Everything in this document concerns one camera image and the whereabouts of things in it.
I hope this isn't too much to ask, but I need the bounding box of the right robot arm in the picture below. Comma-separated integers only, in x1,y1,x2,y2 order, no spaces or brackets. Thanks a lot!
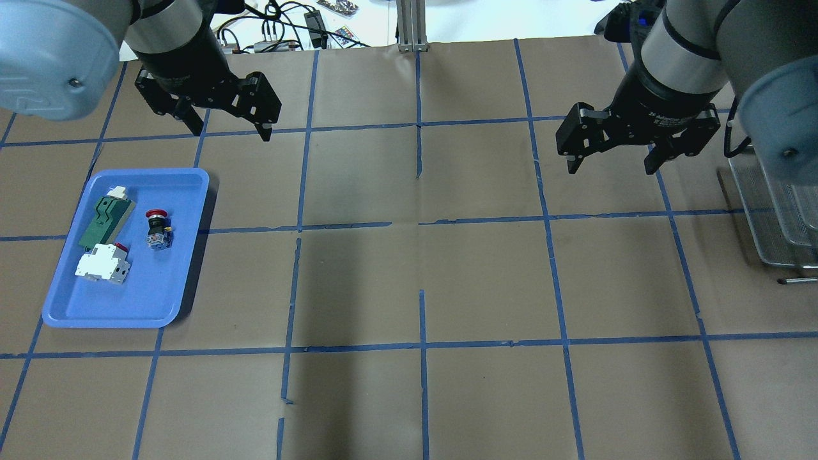
555,1,816,187

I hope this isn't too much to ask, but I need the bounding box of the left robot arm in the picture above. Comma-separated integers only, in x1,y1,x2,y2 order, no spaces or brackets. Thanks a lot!
1,1,282,142

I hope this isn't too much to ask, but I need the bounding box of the blue plastic tray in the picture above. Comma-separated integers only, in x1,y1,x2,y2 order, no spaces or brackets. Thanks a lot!
42,168,210,328

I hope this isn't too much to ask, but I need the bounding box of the green white switch module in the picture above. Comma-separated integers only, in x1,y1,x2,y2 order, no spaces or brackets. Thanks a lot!
78,185,135,252

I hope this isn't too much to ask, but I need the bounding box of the aluminium frame post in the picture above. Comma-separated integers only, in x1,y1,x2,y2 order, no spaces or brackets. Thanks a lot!
395,0,429,54

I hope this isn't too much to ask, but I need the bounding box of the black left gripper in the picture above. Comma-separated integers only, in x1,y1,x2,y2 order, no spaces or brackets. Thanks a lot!
134,38,282,142

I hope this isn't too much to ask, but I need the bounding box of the wire mesh shelf rack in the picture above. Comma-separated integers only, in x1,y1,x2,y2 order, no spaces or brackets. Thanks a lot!
729,148,817,286

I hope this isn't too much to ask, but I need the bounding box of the red emergency push button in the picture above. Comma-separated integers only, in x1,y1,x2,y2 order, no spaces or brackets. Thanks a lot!
145,208,173,251

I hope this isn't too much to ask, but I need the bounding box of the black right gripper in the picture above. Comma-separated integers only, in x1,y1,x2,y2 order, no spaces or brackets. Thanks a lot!
555,88,721,175

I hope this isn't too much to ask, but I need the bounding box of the white circuit breaker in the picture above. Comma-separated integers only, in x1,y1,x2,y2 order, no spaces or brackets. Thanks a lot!
74,243,131,284

